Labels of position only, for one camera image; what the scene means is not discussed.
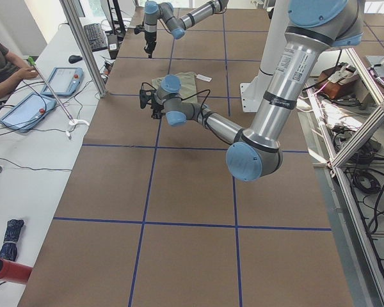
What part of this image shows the aluminium frame rack right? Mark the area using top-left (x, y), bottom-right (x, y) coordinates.
top-left (294, 0), bottom-right (384, 307)

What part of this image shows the red cylinder tube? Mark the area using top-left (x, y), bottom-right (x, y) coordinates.
top-left (0, 258), bottom-right (33, 285)

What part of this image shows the blue teach pendant near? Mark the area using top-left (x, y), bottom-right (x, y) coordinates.
top-left (0, 93), bottom-right (56, 133)

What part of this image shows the blue teach pendant far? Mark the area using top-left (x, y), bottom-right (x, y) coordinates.
top-left (47, 67), bottom-right (83, 97)

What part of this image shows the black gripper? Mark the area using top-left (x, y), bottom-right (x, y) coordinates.
top-left (151, 93), bottom-right (164, 120)
top-left (144, 31), bottom-right (157, 58)

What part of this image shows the blue teach pendant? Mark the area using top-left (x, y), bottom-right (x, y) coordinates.
top-left (47, 67), bottom-right (83, 97)
top-left (0, 93), bottom-right (56, 133)

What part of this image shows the black power adapter with label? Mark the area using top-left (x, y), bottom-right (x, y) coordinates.
top-left (107, 34), bottom-right (119, 59)

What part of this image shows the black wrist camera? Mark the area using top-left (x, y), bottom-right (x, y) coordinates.
top-left (134, 24), bottom-right (145, 35)
top-left (139, 89), bottom-right (155, 109)

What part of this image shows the brown table cover mat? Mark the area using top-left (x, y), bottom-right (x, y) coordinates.
top-left (19, 9), bottom-right (353, 306)

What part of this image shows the brown box with white object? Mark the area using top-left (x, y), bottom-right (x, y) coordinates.
top-left (316, 62), bottom-right (359, 100)

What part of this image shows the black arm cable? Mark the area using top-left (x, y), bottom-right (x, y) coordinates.
top-left (140, 81), bottom-right (212, 125)

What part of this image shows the black keyboard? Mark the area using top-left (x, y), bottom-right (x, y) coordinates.
top-left (83, 23), bottom-right (108, 52)

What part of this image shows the olive green long-sleeve shirt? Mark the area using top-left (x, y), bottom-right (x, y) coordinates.
top-left (152, 71), bottom-right (199, 105)

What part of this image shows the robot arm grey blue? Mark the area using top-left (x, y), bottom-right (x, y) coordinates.
top-left (134, 0), bottom-right (228, 58)
top-left (141, 1), bottom-right (365, 182)

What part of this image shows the metal reacher stick white hook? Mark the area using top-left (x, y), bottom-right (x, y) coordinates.
top-left (27, 56), bottom-right (90, 140)

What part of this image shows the folded dark blue umbrella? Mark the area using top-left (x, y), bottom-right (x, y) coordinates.
top-left (0, 219), bottom-right (24, 262)

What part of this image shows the grey aluminium frame post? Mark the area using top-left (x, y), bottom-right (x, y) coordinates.
top-left (60, 0), bottom-right (106, 98)

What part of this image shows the black computer mouse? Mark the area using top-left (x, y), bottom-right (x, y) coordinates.
top-left (68, 55), bottom-right (83, 64)

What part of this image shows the seated person in grey shirt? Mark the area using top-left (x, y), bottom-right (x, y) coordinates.
top-left (0, 42), bottom-right (38, 99)

